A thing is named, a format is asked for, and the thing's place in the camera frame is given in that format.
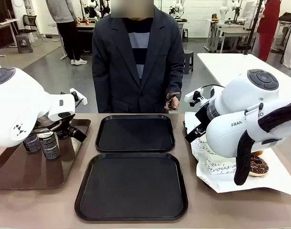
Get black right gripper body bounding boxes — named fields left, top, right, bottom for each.
left=194, top=104, right=211, bottom=131

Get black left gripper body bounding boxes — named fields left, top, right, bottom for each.
left=55, top=119, right=77, bottom=140

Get black patterned Pepsi can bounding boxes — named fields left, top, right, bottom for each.
left=22, top=133, right=41, bottom=155
left=39, top=132, right=61, bottom=161

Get dark brown tongs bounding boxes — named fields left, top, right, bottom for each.
left=166, top=93, right=182, bottom=111

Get person's left forearm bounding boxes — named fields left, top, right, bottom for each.
left=167, top=68, right=185, bottom=96

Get person's right forearm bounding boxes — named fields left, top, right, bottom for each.
left=92, top=71, right=110, bottom=113

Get person's left hand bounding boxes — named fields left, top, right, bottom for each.
left=164, top=96, right=181, bottom=114

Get white printed paper box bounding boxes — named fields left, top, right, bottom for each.
left=192, top=137, right=216, bottom=158
left=202, top=154, right=239, bottom=176

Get white paper sheet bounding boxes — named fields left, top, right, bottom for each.
left=184, top=111, right=291, bottom=194

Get brown plastic serving tray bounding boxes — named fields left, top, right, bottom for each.
left=0, top=118, right=91, bottom=190

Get large white table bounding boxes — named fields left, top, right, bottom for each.
left=197, top=52, right=291, bottom=96

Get black plastic serving tray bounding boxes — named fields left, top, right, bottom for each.
left=95, top=114, right=176, bottom=153
left=74, top=152, right=189, bottom=221

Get dark grey stool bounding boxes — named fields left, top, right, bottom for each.
left=183, top=50, right=194, bottom=73

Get chocolate sprinkled donut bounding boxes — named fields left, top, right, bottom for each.
left=248, top=155, right=269, bottom=177

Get person in dark blazer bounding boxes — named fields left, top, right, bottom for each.
left=91, top=0, right=185, bottom=114

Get white background workbench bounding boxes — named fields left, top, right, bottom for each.
left=205, top=18, right=251, bottom=53

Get grey step stool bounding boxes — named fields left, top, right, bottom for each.
left=16, top=34, right=34, bottom=54

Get dark background work table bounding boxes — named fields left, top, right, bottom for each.
left=75, top=22, right=95, bottom=56

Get black stand pole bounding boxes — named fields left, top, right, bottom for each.
left=242, top=0, right=263, bottom=56

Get black office chair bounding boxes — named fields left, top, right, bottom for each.
left=18, top=14, right=45, bottom=46

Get person in grey sweater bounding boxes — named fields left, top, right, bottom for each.
left=45, top=0, right=88, bottom=66

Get person in red apron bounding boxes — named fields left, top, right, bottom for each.
left=256, top=0, right=282, bottom=62

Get white desk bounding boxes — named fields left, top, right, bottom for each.
left=0, top=18, right=21, bottom=57

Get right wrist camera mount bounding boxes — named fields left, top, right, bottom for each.
left=184, top=87, right=205, bottom=107

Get black braided cable sleeve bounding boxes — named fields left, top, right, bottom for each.
left=233, top=100, right=291, bottom=187

